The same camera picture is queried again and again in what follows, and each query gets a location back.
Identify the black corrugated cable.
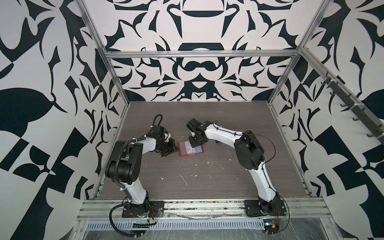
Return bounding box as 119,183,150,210
108,201,148,238

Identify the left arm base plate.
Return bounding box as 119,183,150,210
122,201,165,218

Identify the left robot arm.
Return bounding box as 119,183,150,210
105,125,179,206

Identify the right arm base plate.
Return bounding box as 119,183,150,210
244,198,287,218

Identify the red leather card holder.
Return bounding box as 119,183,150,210
177,141,204,157

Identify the wall hook rack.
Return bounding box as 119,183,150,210
320,72,384,144

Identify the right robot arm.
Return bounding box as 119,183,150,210
186,118,279,203

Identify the white VIP card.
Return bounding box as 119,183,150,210
180,141,202,156

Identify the small circuit board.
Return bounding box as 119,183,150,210
132,221,157,229
263,219,280,235

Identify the small circuit board left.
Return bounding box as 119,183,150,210
132,221,157,229

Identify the small circuit board right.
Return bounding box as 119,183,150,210
263,219,280,235

